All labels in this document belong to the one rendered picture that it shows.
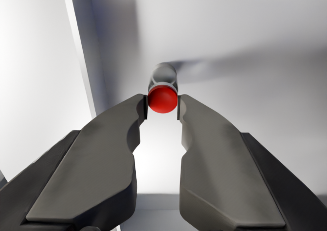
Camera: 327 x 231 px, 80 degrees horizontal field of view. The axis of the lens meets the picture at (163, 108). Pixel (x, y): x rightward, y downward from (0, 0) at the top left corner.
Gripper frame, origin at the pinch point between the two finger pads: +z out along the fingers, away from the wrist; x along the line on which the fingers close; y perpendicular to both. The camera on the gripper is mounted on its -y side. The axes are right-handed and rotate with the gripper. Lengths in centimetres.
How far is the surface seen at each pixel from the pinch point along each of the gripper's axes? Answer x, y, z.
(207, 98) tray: 3.9, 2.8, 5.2
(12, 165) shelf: -17.6, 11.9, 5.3
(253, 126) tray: 8.8, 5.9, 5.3
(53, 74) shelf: -9.6, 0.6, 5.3
